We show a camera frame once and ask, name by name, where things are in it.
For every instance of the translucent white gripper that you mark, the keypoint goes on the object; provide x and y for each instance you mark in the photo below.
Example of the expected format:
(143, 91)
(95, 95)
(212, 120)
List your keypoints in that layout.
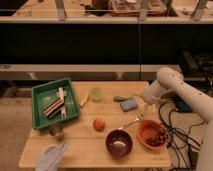
(153, 92)

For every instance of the yellow banana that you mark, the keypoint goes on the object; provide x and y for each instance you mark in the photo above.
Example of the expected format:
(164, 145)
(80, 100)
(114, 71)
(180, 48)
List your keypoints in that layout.
(85, 99)

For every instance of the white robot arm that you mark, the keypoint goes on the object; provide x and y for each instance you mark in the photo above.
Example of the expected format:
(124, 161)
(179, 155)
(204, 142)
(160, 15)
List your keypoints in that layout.
(168, 80)

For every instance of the light green plastic cup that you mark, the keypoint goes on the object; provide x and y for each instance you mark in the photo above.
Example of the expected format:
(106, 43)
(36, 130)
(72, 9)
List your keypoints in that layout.
(96, 94)

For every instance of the small metal cup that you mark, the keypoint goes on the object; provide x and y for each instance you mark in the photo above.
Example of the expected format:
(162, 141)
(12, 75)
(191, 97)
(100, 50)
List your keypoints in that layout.
(57, 132)

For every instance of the metal spoon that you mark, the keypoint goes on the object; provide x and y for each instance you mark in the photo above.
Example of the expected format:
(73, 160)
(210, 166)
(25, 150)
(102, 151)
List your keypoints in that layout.
(137, 119)

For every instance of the blue sponge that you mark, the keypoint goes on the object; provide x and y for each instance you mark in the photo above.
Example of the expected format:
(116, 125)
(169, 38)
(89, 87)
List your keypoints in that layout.
(128, 105)

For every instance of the black power box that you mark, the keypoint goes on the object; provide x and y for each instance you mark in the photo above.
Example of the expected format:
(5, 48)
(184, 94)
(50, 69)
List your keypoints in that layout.
(182, 106)

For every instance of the green cucumber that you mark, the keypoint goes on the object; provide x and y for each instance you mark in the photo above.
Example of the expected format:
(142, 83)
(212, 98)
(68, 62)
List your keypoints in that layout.
(120, 98)

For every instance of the orange bowl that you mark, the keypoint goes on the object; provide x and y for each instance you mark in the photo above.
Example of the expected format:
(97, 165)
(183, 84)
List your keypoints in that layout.
(147, 129)

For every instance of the dark red grapes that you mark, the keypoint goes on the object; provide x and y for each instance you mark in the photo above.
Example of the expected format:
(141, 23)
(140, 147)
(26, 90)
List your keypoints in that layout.
(159, 139)

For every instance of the dark purple bowl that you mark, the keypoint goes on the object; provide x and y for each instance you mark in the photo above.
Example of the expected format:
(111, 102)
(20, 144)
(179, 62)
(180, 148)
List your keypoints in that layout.
(119, 143)

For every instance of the orange fruit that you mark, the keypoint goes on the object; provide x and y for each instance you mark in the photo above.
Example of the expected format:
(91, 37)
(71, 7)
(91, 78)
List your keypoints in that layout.
(99, 124)

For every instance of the wooden shelf clutter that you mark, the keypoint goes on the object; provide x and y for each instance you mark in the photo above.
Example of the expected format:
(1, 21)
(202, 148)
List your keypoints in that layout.
(132, 7)

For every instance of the white plastic fork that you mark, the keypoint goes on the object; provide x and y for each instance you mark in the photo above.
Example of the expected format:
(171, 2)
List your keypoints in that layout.
(61, 95)

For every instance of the striped brown block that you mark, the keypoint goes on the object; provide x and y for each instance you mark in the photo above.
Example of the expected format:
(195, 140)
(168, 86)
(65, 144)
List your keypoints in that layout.
(53, 107)

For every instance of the green plastic tray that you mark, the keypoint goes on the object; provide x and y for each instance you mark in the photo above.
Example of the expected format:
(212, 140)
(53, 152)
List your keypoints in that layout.
(44, 95)

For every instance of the grey blue cloth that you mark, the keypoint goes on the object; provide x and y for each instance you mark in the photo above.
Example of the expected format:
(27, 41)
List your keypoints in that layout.
(50, 158)

